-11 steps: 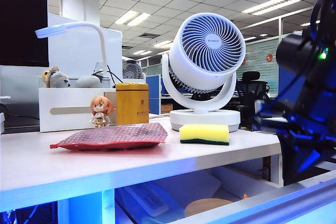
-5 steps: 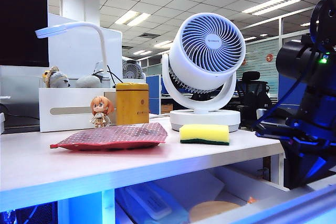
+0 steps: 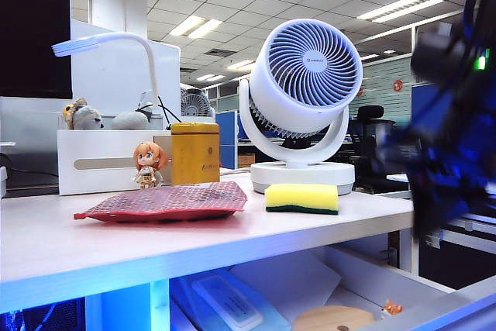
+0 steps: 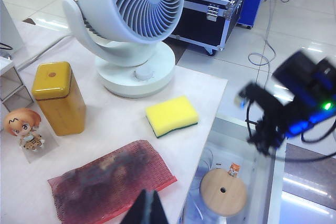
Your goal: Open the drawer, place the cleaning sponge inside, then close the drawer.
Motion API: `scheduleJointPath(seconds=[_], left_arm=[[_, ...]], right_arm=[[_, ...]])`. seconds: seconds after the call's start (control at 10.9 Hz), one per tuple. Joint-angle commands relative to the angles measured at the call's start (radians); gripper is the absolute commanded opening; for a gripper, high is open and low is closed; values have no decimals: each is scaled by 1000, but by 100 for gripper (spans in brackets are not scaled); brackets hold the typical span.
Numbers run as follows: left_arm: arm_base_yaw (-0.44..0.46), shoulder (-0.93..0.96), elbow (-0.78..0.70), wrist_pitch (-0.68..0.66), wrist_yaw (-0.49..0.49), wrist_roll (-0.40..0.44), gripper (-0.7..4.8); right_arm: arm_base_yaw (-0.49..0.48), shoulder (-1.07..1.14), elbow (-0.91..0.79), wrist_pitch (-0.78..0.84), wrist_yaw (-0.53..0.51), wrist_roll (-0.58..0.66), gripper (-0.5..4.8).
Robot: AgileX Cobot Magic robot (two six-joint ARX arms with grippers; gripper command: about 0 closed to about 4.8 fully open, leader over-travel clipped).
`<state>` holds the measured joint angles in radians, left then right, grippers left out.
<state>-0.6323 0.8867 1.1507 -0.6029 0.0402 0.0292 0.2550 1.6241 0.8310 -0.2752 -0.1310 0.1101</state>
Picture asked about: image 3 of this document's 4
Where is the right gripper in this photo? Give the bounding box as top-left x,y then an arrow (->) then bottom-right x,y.
389,105 -> 496,238

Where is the white drawer silver handle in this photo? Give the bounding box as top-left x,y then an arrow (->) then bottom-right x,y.
168,243 -> 496,331

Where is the yellow green cleaning sponge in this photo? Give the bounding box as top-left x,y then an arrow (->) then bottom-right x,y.
264,182 -> 340,215

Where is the white flat board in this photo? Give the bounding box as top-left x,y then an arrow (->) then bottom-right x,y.
387,172 -> 414,196

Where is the blue office partition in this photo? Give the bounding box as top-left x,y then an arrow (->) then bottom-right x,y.
215,109 -> 238,169
410,81 -> 446,122

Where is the black office chair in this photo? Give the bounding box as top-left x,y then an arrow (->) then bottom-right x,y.
348,105 -> 396,192

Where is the black aluminium flight case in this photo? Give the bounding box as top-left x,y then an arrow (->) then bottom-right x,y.
417,212 -> 496,291

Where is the small orange fox figurine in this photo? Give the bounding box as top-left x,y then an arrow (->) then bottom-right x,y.
381,298 -> 404,315

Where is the fluorescent ceiling light panel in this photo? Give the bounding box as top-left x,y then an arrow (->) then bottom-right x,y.
169,15 -> 224,40
356,0 -> 445,24

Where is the white desk fan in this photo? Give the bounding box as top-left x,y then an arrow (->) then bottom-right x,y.
238,19 -> 364,196

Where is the white paper sheet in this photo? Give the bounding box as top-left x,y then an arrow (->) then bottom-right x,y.
228,249 -> 342,322

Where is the round wooden lid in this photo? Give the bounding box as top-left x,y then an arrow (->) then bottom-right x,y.
294,305 -> 377,331

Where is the yellow bamboo canister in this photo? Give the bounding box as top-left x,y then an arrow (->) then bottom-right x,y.
170,122 -> 221,185

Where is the white flat printed box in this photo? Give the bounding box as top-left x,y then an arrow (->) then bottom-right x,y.
191,274 -> 264,329

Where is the small white background fan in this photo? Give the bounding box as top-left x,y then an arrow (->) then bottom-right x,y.
179,83 -> 216,118

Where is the red mesh zipper pouch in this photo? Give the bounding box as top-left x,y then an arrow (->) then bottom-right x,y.
73,180 -> 249,224

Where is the orange haired anime figurine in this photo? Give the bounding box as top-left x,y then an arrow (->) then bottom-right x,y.
133,141 -> 171,190

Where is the white gooseneck desk lamp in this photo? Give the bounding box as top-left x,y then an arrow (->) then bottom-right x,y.
51,31 -> 162,115

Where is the white tall cabinet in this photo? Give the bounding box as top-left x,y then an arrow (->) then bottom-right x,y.
70,19 -> 181,117

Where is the white tissue box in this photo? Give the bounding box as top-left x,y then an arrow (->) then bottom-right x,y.
57,129 -> 174,196

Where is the grey plush toy yellow flower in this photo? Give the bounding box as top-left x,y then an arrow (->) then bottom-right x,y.
61,97 -> 105,130

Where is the white desk divider panel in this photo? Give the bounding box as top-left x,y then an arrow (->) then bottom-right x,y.
0,96 -> 74,187

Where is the black monitor screen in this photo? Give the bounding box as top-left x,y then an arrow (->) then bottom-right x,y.
0,0 -> 74,99

